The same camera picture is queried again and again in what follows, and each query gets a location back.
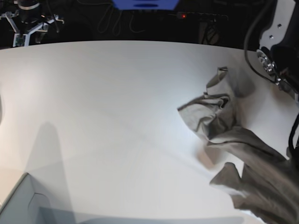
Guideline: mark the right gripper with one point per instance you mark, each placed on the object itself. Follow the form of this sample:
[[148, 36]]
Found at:
[[29, 18]]

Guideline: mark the beige t-shirt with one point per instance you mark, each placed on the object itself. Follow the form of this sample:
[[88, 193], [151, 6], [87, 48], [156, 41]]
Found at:
[[268, 187]]

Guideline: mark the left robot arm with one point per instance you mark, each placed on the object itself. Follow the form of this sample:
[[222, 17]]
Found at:
[[278, 50]]

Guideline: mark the blue box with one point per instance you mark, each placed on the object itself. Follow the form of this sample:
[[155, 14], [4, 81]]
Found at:
[[145, 4]]

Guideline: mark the black power strip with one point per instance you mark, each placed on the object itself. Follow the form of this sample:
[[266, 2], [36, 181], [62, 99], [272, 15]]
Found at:
[[200, 16]]

